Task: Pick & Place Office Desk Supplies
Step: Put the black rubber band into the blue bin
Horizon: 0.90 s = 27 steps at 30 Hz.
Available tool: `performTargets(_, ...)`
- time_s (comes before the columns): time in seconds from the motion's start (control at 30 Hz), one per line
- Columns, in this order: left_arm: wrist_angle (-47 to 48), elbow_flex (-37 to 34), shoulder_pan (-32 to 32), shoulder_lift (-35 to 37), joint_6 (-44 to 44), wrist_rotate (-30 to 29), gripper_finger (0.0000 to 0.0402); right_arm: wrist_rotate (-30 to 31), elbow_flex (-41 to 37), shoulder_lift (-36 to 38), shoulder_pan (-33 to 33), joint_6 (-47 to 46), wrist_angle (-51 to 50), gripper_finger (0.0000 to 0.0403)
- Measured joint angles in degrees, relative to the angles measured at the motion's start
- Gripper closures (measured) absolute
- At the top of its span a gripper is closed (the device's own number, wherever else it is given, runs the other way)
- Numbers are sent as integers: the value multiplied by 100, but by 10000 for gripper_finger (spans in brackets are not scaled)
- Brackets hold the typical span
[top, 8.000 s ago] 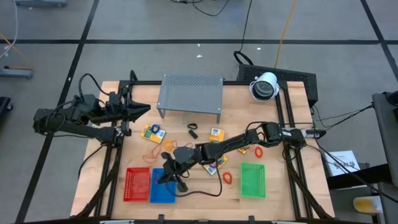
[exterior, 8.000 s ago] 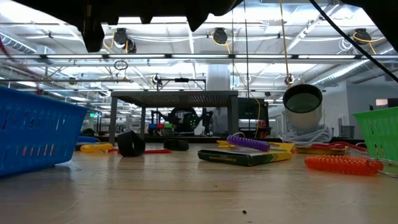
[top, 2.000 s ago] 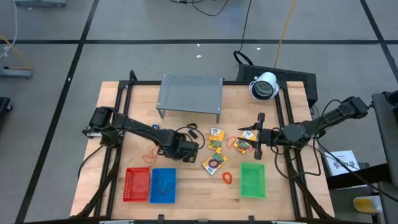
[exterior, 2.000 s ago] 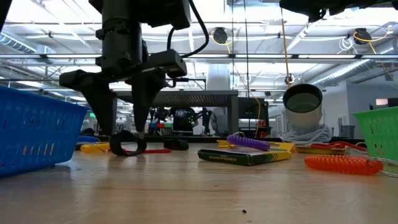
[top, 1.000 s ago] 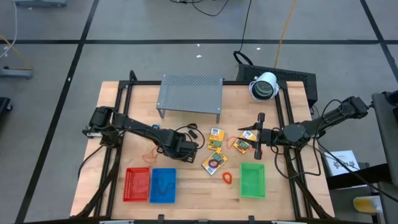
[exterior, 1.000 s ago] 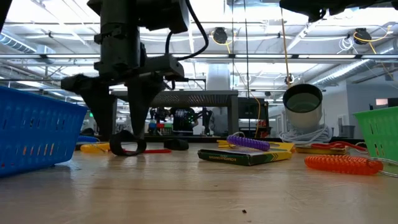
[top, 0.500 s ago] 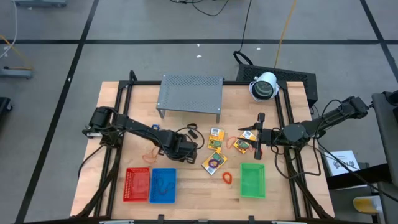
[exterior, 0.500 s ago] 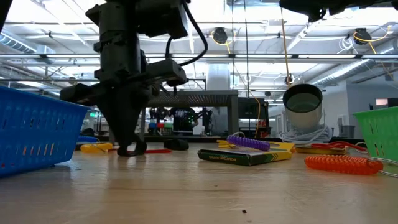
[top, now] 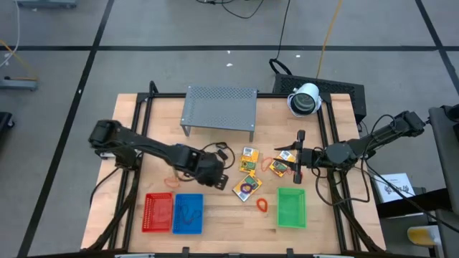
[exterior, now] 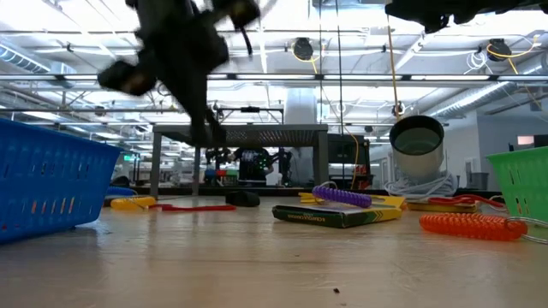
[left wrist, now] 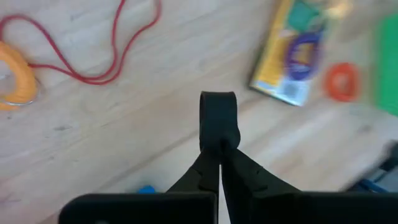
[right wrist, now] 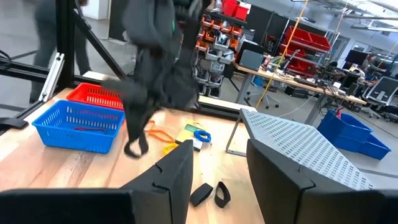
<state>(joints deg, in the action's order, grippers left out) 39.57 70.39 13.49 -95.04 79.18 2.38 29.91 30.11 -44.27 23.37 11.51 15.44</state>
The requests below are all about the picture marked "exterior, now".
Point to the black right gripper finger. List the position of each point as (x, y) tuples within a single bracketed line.
[(424, 15)]

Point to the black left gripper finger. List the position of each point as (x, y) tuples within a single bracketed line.
[(215, 120), (196, 113)]

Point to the black binder clip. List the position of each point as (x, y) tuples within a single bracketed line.
[(242, 199)]

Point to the green yellow crayon box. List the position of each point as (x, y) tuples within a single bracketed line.
[(334, 217)]

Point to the grey perforated metal shelf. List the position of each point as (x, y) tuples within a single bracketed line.
[(257, 136)]

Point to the small red bin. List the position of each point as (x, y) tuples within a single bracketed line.
[(220, 173)]

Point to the small blue bin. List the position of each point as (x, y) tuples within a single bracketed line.
[(210, 173)]

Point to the small green bin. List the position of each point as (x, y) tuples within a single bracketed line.
[(232, 173)]

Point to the person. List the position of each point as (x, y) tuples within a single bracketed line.
[(254, 167)]

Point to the long overhead light bar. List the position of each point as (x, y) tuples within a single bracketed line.
[(364, 77)]

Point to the bright monitor screen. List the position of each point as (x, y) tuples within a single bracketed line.
[(525, 140)]

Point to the blue plastic basket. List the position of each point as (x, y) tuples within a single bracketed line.
[(51, 179)]

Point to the grey waste bin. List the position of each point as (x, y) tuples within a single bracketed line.
[(478, 180)]

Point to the green plastic basket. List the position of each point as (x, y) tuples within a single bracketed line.
[(526, 184)]

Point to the black camera rig frame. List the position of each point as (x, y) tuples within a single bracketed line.
[(250, 110)]

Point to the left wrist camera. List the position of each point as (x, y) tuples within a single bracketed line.
[(240, 13)]

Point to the silver ventilation duct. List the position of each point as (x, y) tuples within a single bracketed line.
[(471, 100)]

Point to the black aluminium table frame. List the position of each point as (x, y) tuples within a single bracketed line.
[(278, 192)]

